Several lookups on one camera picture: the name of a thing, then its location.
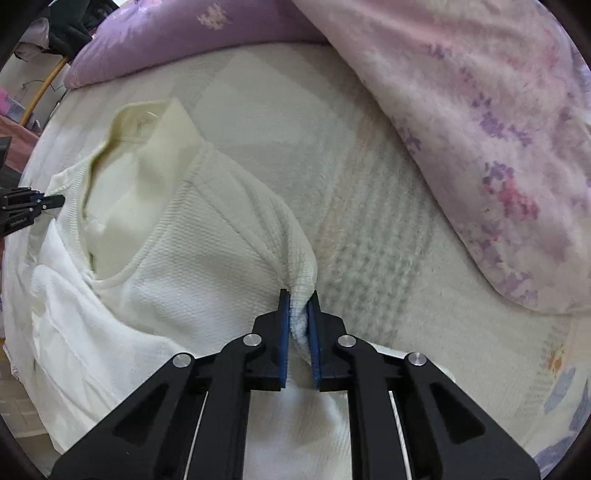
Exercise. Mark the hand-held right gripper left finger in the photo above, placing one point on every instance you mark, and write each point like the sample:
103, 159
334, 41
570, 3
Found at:
282, 341

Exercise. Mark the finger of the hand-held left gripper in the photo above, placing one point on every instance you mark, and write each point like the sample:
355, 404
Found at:
32, 203

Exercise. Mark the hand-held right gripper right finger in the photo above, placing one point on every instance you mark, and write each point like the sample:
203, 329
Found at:
315, 344

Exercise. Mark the white knit sweater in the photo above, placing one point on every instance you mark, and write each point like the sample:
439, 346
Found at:
184, 258

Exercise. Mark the dark clothes pile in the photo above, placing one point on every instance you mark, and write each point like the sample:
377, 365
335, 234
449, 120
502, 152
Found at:
69, 25

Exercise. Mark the pale checked bed blanket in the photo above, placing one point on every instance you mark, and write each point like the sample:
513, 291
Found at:
369, 194

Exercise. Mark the purple floral pillow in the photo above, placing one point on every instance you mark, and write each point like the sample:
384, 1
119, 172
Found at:
152, 32

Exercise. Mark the pink floral quilt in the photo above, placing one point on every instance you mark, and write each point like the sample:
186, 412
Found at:
466, 138

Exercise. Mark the yellow wooden chair frame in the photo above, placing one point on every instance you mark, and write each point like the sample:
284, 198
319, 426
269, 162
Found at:
40, 92

